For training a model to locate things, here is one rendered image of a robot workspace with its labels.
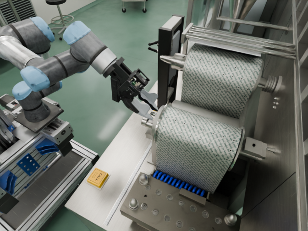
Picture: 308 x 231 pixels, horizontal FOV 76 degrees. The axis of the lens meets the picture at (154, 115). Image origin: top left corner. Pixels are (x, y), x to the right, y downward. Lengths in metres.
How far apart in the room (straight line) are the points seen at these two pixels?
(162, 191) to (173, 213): 0.09
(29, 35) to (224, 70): 0.80
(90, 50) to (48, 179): 1.46
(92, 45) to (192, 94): 0.40
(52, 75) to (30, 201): 1.36
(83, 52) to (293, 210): 0.59
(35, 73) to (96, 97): 2.09
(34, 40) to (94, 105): 1.70
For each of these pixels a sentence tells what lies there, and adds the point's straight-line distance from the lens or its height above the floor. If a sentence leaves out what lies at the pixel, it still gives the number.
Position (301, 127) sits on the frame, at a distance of 0.50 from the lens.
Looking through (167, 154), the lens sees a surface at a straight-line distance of 0.69.
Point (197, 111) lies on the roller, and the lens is 0.75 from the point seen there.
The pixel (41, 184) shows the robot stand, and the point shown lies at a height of 0.21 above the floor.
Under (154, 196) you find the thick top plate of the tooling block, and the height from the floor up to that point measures 1.03.
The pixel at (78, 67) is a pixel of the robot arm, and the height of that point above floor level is 1.40.
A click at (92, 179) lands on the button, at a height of 0.92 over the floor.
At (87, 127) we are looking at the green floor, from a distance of 2.39.
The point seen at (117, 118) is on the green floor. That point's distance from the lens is 2.40.
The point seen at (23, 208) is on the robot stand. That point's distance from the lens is 1.90.
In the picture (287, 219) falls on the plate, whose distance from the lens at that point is 0.43.
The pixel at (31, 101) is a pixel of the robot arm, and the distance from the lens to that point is 1.36.
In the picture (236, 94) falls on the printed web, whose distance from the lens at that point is 0.74.
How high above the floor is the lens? 1.76
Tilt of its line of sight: 48 degrees down
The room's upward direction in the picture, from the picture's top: straight up
